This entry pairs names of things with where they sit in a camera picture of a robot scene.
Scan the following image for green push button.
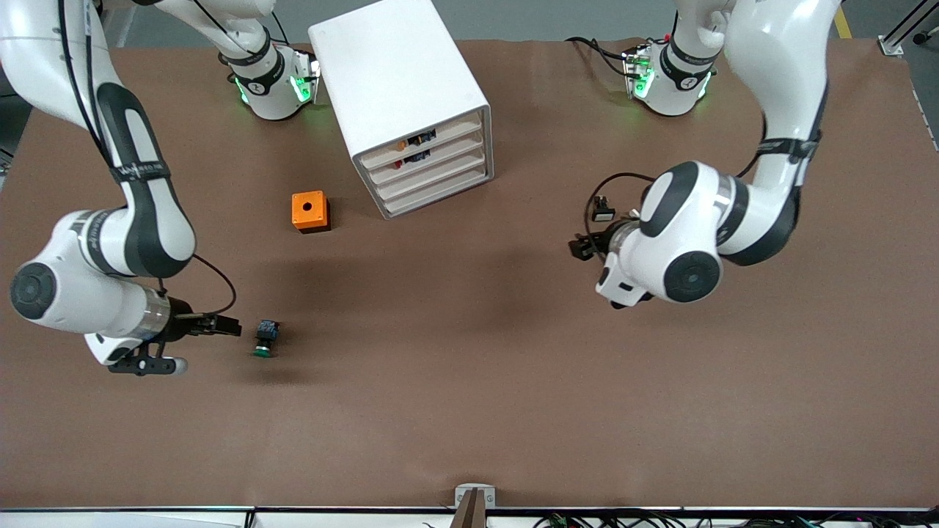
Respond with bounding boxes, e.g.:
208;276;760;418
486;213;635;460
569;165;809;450
252;319;281;359

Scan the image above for white drawer holding green button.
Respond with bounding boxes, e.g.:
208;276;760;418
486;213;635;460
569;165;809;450
372;147;488;200

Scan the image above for empty white drawer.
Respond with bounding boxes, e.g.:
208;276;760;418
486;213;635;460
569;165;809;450
379;163;491;218

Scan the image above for white drawer holding red button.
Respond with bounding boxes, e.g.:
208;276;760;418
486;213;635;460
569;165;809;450
365;131;486;186

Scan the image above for white drawer holding orange button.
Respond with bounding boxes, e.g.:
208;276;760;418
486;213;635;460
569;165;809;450
359;109;485;171

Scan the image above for white drawer cabinet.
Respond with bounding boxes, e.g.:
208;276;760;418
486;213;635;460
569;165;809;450
308;0;492;221

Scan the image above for orange box with hole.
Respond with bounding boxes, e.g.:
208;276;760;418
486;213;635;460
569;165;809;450
291;191;332;234

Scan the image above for white table edge board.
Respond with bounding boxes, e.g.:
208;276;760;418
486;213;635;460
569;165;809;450
0;509;470;528

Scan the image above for metal base connector bracket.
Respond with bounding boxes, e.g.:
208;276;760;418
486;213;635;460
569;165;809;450
624;44;655;98
292;48;322;103

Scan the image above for black base cable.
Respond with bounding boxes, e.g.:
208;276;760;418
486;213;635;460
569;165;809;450
565;35;633;78

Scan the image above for grey bracket with brown post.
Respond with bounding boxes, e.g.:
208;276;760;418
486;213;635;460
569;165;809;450
449;483;497;528

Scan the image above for aluminium frame profile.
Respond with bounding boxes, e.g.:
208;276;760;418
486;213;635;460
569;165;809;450
879;0;939;56

